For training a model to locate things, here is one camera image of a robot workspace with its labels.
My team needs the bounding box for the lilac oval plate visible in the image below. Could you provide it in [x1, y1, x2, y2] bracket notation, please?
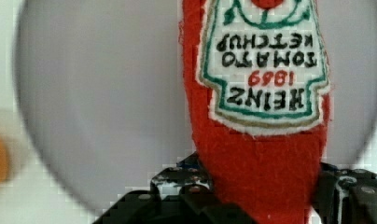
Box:
[14, 0, 377, 214]

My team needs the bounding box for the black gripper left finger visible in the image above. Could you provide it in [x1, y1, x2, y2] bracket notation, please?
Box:
[93, 153, 256, 224]

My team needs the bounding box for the red plush ketchup bottle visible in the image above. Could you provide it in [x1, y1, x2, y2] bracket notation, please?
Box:
[182, 0, 330, 224]

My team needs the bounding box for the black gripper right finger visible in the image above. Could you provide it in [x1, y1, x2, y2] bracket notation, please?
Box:
[312, 162, 377, 224]

